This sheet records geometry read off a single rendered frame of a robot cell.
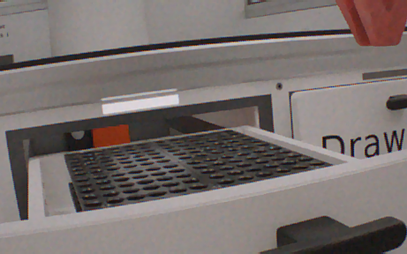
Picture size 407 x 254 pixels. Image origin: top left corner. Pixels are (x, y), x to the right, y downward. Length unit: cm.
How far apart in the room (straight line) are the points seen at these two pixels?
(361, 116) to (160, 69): 25
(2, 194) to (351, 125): 40
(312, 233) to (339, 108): 41
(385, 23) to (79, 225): 15
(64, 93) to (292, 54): 26
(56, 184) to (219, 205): 36
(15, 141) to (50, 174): 6
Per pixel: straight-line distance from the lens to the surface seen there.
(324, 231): 23
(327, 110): 62
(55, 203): 58
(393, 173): 27
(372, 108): 66
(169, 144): 52
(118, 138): 92
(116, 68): 55
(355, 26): 22
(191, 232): 23
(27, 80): 54
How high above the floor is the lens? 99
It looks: 9 degrees down
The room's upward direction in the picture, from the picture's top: 6 degrees counter-clockwise
